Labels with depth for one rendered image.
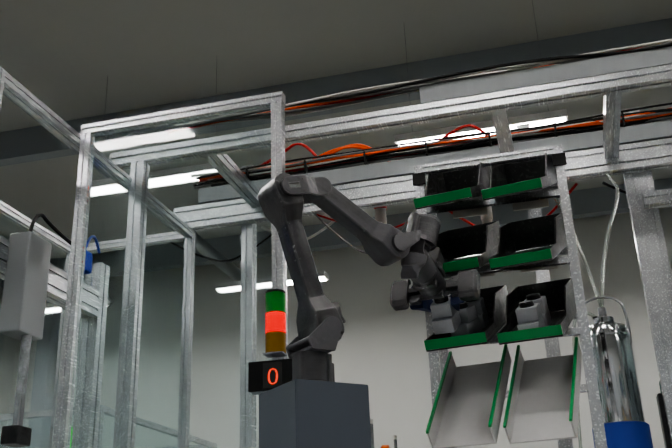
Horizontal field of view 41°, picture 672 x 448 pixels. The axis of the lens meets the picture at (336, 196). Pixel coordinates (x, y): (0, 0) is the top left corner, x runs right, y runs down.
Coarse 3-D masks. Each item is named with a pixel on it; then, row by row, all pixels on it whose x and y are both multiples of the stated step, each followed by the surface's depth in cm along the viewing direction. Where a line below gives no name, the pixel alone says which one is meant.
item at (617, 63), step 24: (528, 72) 268; (552, 72) 266; (576, 72) 264; (600, 72) 262; (432, 96) 274; (456, 96) 272; (528, 144) 313; (552, 144) 311; (576, 144) 308; (600, 144) 306; (360, 168) 327; (384, 168) 324; (408, 168) 322
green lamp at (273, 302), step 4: (268, 292) 217; (272, 292) 216; (276, 292) 216; (280, 292) 217; (268, 296) 216; (272, 296) 216; (276, 296) 216; (280, 296) 216; (284, 296) 217; (268, 300) 216; (272, 300) 215; (276, 300) 215; (280, 300) 216; (284, 300) 217; (268, 304) 216; (272, 304) 215; (276, 304) 215; (280, 304) 215; (284, 304) 216; (268, 308) 215; (272, 308) 215; (276, 308) 215; (280, 308) 215; (284, 308) 216; (284, 312) 216
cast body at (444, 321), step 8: (432, 304) 184; (440, 304) 183; (448, 304) 182; (432, 312) 184; (440, 312) 184; (448, 312) 183; (456, 312) 186; (432, 320) 184; (440, 320) 183; (448, 320) 182; (456, 320) 185; (440, 328) 183; (448, 328) 182; (456, 328) 184
